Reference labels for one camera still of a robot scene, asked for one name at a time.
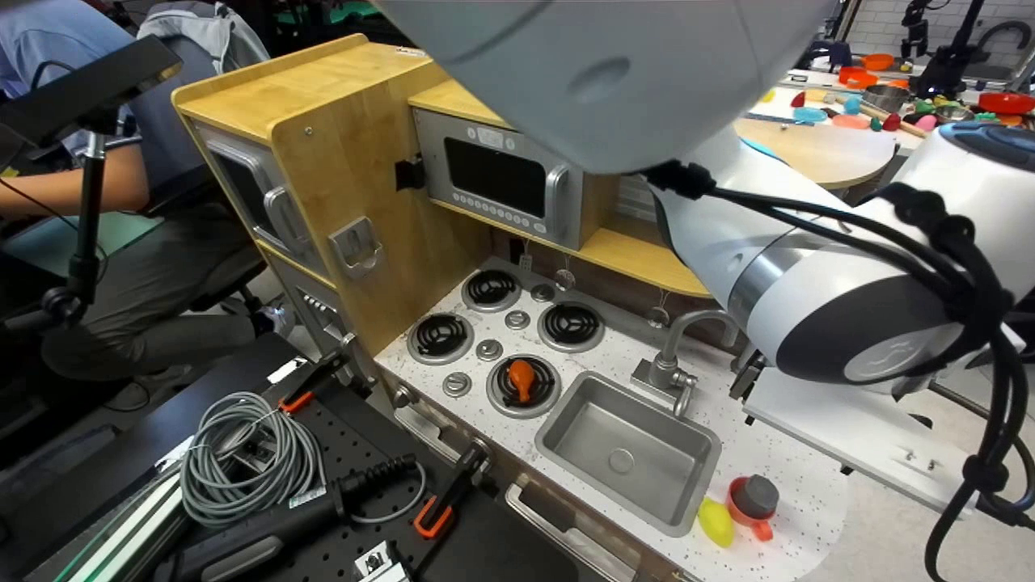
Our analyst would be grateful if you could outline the gray cylinder object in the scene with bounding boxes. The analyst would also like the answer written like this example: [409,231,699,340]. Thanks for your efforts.
[735,474,779,516]

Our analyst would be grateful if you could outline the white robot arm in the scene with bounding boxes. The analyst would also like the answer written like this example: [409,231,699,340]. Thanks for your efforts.
[376,0,1035,386]

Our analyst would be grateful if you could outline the wooden toy kitchen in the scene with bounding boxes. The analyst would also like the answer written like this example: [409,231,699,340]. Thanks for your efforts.
[175,35,848,582]

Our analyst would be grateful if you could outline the orange toy on burner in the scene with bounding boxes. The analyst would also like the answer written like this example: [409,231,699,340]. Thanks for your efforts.
[505,359,538,407]

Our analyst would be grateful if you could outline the toy microwave with black window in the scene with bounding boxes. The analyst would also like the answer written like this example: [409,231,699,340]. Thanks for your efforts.
[414,109,585,248]

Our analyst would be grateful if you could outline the silver toy faucet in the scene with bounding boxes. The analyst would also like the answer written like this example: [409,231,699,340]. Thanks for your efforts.
[632,310,741,417]

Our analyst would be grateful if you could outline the black orange clamp far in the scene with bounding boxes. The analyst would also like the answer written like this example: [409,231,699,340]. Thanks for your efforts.
[275,355,345,417]

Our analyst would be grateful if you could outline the silver toy sink basin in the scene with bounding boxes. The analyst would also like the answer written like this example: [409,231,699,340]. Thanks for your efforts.
[538,373,721,536]

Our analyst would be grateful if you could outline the yellow plastic toy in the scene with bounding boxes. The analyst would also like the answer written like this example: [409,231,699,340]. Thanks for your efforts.
[699,497,735,550]

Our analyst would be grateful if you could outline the seated person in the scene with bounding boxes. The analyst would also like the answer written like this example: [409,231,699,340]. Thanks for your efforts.
[0,0,273,382]

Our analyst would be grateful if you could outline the black handheld tool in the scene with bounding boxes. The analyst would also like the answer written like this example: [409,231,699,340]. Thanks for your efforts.
[158,454,427,582]

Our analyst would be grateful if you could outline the coiled gray cable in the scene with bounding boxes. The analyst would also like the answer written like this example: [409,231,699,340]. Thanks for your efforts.
[177,387,330,530]

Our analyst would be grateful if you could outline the black cable bundle on arm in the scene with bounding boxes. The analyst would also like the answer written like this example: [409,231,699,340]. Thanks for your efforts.
[645,158,1035,582]

